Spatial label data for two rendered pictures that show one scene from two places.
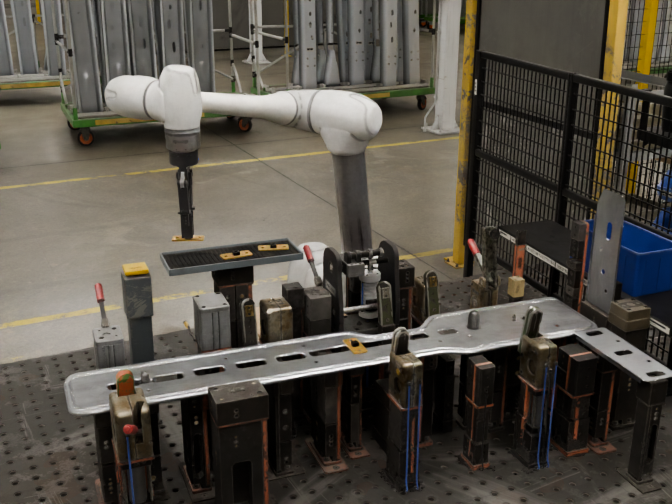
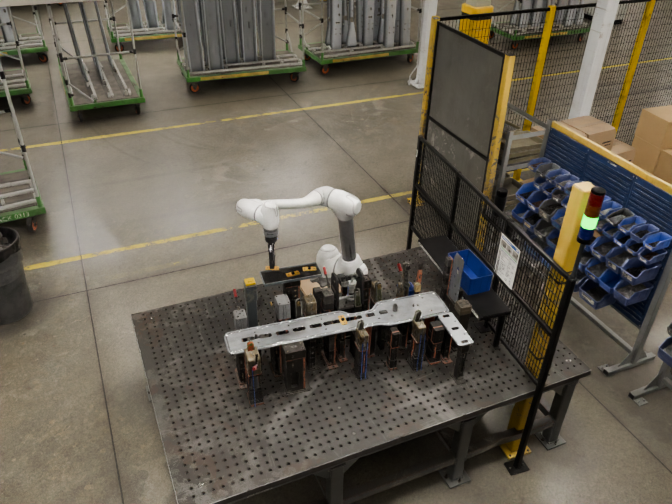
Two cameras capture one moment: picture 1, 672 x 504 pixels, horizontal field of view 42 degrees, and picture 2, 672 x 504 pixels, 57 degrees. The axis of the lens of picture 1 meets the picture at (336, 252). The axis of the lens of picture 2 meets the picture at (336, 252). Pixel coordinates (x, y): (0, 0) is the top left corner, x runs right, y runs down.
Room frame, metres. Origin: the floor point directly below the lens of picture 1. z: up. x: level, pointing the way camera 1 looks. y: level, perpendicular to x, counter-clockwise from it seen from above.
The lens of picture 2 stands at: (-0.84, -0.08, 3.46)
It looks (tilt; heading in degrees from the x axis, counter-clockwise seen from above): 34 degrees down; 2
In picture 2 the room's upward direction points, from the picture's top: 2 degrees clockwise
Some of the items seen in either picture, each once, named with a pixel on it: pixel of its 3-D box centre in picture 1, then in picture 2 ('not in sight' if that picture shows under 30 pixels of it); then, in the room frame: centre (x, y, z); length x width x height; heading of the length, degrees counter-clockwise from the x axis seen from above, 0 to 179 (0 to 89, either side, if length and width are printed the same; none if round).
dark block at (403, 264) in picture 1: (399, 331); (364, 303); (2.31, -0.18, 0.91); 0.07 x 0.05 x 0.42; 21
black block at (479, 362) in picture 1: (479, 413); (393, 349); (1.96, -0.37, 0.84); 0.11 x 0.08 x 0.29; 21
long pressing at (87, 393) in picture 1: (348, 350); (340, 322); (2.01, -0.03, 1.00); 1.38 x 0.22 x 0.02; 111
